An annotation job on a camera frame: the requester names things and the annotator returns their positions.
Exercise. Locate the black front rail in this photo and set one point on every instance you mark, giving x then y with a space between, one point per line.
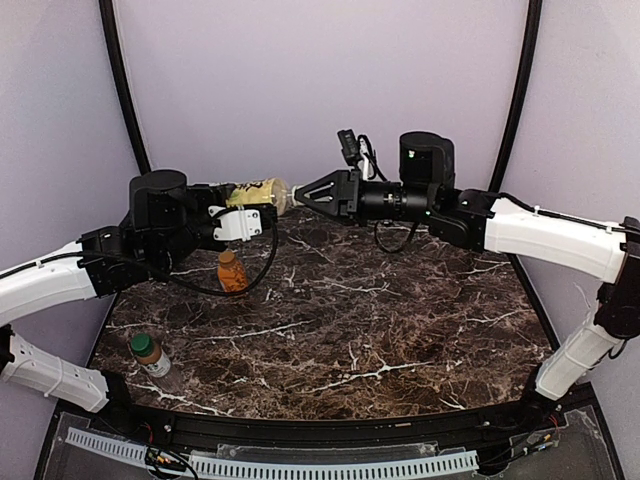
475 427

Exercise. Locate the black frame post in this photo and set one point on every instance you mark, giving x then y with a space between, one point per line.
524 68
115 53

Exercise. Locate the orange juice bottle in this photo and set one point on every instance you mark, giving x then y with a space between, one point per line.
231 273

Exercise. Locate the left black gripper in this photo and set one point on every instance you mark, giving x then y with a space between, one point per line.
270 214

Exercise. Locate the right black frame post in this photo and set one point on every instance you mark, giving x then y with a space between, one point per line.
524 68

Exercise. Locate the green cap coffee bottle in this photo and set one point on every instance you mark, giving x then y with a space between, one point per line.
156 363

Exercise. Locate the left black frame post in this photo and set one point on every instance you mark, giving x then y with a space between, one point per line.
115 53

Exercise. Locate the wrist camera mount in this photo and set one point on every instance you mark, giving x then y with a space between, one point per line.
235 223
358 153

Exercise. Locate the white slotted cable duct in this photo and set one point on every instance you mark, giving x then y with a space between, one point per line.
207 467

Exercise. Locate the yellow tea bottle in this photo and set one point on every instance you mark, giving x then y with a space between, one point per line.
274 191

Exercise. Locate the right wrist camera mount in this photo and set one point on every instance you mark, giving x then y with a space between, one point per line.
358 153

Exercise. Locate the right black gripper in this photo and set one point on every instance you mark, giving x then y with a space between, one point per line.
351 193

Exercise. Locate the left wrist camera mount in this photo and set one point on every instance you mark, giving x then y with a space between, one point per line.
235 223

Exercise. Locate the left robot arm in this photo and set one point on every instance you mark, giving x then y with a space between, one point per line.
167 221

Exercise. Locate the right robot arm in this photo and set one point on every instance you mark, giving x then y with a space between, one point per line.
481 221

